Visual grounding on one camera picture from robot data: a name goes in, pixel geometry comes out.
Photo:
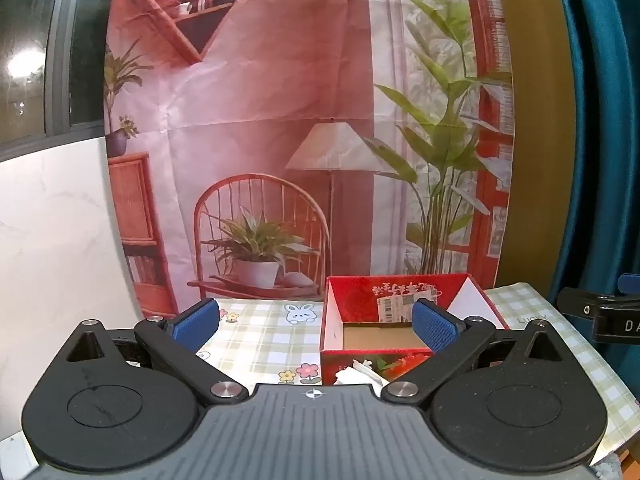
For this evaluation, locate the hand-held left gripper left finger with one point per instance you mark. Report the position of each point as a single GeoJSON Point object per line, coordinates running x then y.
{"type": "Point", "coordinates": [197, 325]}

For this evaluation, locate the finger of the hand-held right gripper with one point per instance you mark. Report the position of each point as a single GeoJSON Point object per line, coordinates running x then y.
{"type": "Point", "coordinates": [575, 302]}
{"type": "Point", "coordinates": [631, 284]}

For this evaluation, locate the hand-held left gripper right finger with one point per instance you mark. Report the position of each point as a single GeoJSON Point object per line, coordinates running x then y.
{"type": "Point", "coordinates": [432, 327]}

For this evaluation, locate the red cardboard box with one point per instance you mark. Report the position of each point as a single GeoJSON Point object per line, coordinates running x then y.
{"type": "Point", "coordinates": [350, 290]}

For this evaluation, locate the green checked tablecloth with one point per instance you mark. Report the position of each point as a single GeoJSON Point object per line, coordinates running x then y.
{"type": "Point", "coordinates": [260, 330]}

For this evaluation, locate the blue curtain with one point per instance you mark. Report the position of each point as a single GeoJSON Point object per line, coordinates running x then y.
{"type": "Point", "coordinates": [600, 110]}

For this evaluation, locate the printed room backdrop cloth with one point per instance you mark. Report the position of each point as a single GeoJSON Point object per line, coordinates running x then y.
{"type": "Point", "coordinates": [275, 85]}

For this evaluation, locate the dark window frame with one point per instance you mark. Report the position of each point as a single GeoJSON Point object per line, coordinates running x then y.
{"type": "Point", "coordinates": [62, 60]}

